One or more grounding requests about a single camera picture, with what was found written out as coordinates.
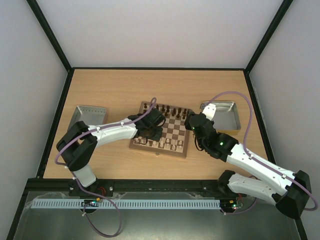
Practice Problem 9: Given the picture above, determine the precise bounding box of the slotted white cable duct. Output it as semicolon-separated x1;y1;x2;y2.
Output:
31;198;221;210

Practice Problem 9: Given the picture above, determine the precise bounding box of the black mounting rail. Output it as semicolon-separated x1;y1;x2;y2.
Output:
67;178;251;198

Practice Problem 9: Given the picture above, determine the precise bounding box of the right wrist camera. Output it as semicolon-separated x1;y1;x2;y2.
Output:
201;103;217;121

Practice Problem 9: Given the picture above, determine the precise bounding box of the metal tray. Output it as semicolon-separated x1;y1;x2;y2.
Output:
67;105;108;131
212;100;242;136

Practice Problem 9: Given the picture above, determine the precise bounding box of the left metal tray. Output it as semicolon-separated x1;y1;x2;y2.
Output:
67;105;108;131

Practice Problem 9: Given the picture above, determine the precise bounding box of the black cage frame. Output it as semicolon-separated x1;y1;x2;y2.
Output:
7;0;293;240

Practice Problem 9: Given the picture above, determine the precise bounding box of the wooden chess board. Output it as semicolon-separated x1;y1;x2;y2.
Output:
129;103;190;158

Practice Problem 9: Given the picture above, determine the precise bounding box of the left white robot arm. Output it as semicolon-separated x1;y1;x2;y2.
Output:
56;108;166;188

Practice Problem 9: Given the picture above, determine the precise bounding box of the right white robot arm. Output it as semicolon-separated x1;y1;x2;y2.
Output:
184;111;312;219

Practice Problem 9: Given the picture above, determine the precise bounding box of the right metal tray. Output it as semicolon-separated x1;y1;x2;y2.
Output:
212;100;242;136

